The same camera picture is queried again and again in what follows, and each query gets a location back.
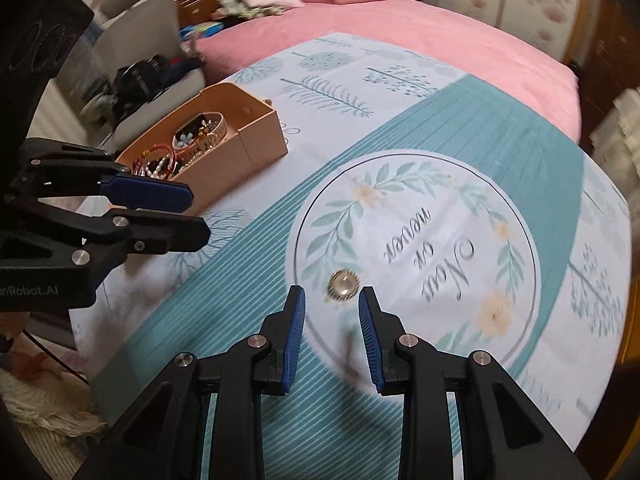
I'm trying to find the red string bead bracelet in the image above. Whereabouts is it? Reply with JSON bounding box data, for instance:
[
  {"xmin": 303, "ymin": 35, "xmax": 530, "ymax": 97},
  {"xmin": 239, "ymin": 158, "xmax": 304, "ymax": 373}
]
[{"xmin": 131, "ymin": 142, "xmax": 179, "ymax": 176}]

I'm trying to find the small flower earring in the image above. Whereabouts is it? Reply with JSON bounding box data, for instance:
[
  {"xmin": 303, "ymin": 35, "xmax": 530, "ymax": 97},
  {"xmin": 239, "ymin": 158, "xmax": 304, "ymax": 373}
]
[{"xmin": 176, "ymin": 133, "xmax": 194, "ymax": 150}]

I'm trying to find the peach cardboard jewelry box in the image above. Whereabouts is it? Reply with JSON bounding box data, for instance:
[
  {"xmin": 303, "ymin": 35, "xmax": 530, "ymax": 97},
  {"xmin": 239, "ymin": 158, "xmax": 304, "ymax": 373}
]
[{"xmin": 117, "ymin": 82, "xmax": 288, "ymax": 214}]

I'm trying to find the person left hand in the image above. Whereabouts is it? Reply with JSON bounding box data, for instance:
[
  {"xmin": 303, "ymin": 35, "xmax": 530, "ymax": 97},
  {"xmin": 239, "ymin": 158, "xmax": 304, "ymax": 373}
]
[{"xmin": 0, "ymin": 312, "xmax": 29, "ymax": 353}]

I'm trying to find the black bag on chair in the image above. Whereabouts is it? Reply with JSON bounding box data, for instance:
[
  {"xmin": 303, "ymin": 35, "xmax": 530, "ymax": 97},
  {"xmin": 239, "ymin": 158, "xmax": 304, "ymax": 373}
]
[{"xmin": 112, "ymin": 54, "xmax": 204, "ymax": 122}]

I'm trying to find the grey office chair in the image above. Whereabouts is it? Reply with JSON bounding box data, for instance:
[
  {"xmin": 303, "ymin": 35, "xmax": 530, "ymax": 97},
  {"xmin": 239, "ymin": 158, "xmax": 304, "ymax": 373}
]
[{"xmin": 52, "ymin": 0, "xmax": 206, "ymax": 150}]

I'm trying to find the teal floral tablecloth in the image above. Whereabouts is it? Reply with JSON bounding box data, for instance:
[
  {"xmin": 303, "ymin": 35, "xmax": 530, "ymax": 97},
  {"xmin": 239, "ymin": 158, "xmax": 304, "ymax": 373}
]
[{"xmin": 73, "ymin": 34, "xmax": 631, "ymax": 479}]

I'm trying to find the cream ruffled cover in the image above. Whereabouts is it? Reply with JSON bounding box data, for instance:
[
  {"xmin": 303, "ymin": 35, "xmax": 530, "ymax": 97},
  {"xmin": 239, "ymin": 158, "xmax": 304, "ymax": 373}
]
[{"xmin": 590, "ymin": 88, "xmax": 639, "ymax": 182}]

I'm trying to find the pink bed blanket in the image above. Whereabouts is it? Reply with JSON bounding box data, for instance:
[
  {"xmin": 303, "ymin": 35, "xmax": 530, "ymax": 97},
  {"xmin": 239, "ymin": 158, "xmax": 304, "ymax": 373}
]
[{"xmin": 196, "ymin": 0, "xmax": 582, "ymax": 142}]

